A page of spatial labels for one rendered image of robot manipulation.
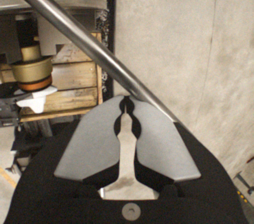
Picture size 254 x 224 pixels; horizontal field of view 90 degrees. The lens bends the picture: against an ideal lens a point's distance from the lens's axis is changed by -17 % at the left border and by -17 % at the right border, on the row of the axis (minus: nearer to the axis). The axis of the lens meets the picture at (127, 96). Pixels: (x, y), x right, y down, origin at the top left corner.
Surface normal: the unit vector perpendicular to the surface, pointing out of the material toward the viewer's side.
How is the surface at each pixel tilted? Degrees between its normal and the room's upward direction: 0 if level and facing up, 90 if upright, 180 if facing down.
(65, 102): 0
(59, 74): 0
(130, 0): 0
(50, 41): 8
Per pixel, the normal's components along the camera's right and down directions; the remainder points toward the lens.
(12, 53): 0.94, 0.20
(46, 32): 0.19, 0.48
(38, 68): 0.73, 0.40
